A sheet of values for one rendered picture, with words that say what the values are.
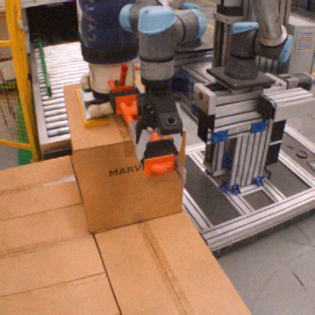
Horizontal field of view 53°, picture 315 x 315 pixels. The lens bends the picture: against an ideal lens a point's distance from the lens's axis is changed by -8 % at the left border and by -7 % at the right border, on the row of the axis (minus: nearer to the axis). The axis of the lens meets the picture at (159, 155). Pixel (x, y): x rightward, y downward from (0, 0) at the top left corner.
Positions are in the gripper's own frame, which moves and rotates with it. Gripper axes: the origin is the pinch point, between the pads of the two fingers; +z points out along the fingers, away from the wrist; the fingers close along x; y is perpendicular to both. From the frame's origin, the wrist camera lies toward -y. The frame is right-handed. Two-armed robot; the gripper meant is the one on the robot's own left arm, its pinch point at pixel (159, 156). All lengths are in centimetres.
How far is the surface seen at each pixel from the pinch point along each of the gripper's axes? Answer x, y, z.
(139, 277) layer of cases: 6, 4, 53
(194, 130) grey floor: -90, 177, 106
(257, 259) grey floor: -70, 30, 107
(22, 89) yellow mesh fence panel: 49, 170, 42
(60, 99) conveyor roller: 23, 163, 52
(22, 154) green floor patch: 63, 186, 107
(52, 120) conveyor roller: 30, 135, 54
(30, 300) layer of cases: 46, 3, 53
